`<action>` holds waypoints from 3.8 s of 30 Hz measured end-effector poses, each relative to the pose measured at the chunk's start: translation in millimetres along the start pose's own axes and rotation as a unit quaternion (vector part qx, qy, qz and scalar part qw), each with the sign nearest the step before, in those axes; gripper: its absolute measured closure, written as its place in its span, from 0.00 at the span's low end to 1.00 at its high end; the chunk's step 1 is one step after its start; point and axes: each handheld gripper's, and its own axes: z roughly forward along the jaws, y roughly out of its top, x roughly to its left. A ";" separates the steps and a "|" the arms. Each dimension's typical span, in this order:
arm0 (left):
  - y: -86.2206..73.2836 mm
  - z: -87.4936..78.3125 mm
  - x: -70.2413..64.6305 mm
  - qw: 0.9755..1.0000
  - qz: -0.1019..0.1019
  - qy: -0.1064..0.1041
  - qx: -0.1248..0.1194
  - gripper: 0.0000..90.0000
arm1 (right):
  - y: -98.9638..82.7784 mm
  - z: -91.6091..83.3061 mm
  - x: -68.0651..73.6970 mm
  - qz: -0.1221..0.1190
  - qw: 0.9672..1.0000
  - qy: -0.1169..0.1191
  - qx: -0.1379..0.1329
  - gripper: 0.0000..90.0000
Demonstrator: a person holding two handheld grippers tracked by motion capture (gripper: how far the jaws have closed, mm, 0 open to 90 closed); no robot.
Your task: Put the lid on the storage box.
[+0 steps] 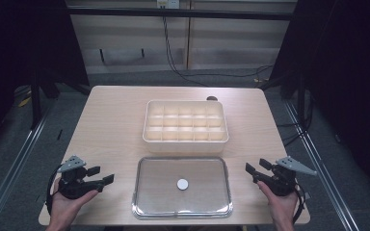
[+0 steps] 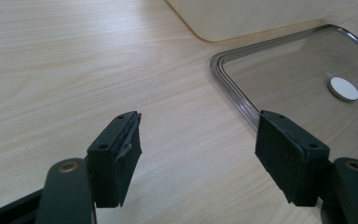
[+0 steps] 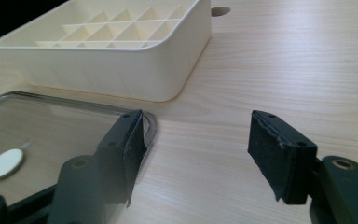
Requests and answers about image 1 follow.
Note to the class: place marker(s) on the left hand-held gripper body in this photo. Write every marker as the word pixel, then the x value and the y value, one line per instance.
pixel 74 187

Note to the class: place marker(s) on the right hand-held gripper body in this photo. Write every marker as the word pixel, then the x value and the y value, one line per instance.
pixel 282 183

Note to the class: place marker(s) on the white wall power outlet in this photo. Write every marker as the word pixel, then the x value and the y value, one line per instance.
pixel 168 3

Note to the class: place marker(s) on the black horizontal metal bar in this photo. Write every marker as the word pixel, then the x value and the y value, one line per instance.
pixel 179 13

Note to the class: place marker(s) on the dark curtain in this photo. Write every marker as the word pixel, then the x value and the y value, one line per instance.
pixel 22 48
pixel 343 80

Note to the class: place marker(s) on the person's left hand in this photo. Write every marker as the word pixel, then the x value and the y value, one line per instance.
pixel 65 208

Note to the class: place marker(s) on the cream divided storage box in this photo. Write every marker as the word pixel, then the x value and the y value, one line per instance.
pixel 185 125

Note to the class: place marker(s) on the person's right hand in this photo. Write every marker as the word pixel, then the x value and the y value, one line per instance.
pixel 281 205

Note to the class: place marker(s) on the metal floor rail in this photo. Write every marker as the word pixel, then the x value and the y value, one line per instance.
pixel 13 166
pixel 321 166

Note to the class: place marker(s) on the clear plastic box lid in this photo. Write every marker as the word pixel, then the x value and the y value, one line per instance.
pixel 182 187

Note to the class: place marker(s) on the black metal stand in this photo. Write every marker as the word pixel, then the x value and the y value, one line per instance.
pixel 37 96
pixel 297 93

